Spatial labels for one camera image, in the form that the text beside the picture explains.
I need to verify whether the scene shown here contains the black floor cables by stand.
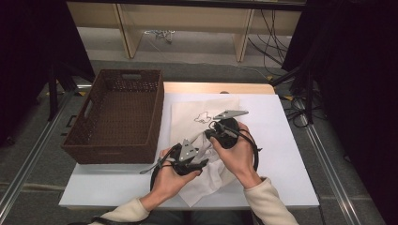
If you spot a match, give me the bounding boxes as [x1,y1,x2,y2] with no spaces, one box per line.
[283,93,314,129]

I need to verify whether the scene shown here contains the brown woven basket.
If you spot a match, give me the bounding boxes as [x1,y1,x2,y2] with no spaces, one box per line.
[60,68,165,166]

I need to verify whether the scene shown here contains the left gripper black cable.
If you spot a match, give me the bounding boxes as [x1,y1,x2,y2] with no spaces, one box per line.
[67,142,183,225]

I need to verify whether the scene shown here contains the black curtain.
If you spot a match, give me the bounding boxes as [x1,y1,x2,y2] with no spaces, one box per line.
[281,0,398,225]
[0,0,97,148]

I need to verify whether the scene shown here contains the white cable bundle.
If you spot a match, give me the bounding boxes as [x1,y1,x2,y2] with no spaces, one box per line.
[144,29,176,45]

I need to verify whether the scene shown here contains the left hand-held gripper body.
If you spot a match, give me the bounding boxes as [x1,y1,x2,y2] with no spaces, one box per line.
[171,139,199,177]

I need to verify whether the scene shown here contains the beige wooden desk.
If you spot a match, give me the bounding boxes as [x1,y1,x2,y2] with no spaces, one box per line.
[68,1,303,63]

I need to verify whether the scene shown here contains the person's right hand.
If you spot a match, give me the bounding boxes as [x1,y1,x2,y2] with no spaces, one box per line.
[209,122,263,188]

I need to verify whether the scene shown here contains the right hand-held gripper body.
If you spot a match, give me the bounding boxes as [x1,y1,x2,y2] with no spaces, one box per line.
[205,109,250,149]

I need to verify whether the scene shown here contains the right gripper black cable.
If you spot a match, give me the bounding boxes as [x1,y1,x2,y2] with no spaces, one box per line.
[215,121,263,173]

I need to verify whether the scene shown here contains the black metal stand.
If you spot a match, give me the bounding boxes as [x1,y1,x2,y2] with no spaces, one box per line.
[270,65,315,125]
[46,60,97,122]

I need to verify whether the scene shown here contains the cream mesh laundry bag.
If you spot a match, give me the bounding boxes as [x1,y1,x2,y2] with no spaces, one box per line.
[170,98,242,208]

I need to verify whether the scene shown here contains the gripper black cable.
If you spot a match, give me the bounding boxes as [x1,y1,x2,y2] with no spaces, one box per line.
[215,121,263,173]
[67,142,183,225]

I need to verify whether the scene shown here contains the person's left hand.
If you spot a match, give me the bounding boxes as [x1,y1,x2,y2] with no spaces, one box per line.
[153,148,203,203]

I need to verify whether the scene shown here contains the white board table cover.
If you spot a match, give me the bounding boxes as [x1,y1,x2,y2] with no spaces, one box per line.
[58,92,320,209]

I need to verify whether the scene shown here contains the person's legs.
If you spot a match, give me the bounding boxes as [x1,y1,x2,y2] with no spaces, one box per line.
[149,209,254,225]

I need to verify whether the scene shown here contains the metal floor rail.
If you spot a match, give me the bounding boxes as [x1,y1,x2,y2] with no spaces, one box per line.
[0,90,74,217]
[297,99,364,225]

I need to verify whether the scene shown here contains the black cables under desk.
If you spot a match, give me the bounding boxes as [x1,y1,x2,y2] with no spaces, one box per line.
[247,8,290,76]

